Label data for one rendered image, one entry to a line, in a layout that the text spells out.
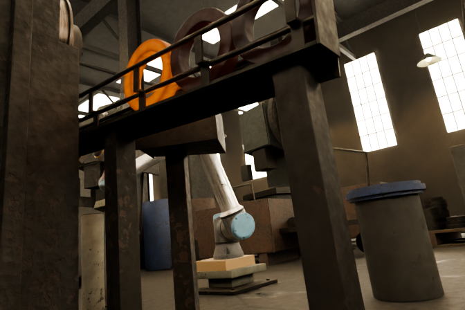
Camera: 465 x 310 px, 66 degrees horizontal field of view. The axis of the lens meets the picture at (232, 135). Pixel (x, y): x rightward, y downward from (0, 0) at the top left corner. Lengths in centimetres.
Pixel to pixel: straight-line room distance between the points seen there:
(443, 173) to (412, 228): 1114
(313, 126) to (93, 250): 181
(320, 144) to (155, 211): 435
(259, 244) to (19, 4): 300
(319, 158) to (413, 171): 1231
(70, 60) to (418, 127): 1231
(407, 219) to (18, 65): 137
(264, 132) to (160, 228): 273
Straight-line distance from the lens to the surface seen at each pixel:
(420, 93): 1317
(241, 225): 208
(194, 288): 113
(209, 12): 79
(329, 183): 57
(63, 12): 153
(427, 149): 1280
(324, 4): 64
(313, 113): 58
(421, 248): 157
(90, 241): 223
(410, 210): 156
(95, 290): 223
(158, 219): 483
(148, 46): 93
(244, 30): 70
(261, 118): 659
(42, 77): 105
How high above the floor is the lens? 30
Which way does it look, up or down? 16 degrees up
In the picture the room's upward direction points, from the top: 7 degrees counter-clockwise
